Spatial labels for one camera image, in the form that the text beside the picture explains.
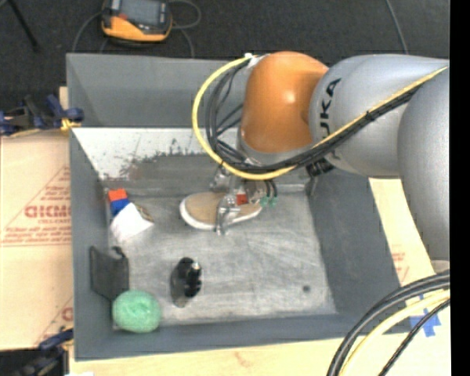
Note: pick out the tan shoe with white sole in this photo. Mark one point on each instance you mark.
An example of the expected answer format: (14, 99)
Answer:
(199, 210)

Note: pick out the brown cardboard board, red print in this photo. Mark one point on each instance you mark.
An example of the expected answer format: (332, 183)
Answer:
(27, 257)

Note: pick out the black rounded object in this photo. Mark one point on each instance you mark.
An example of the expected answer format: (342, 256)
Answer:
(185, 278)

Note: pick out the dark grey flat pouch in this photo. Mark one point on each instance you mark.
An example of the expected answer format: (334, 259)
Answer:
(107, 272)

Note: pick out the white bottle, red blue cap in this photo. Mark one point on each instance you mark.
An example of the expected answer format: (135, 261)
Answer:
(130, 219)

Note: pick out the green ball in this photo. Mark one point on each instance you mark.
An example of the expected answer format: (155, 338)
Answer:
(136, 312)

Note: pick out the grey metal bin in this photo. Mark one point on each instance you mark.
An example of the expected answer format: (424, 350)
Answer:
(239, 265)

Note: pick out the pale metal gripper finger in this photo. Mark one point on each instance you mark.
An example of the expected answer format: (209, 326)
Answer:
(232, 211)
(220, 219)

